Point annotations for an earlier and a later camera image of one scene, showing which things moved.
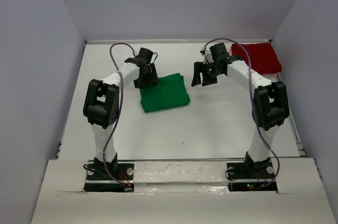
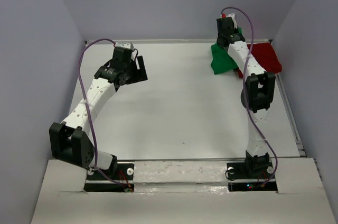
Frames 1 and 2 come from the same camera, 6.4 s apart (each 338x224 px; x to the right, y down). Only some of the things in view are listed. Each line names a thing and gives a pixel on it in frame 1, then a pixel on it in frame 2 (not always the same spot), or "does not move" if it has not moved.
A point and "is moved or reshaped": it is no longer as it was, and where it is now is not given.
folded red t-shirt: [263, 58] does not move
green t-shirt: [169, 92] is moved or reshaped
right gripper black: [199, 67] -> [235, 30]
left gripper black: [152, 78] -> [140, 75]
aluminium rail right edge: [290, 119] does not move
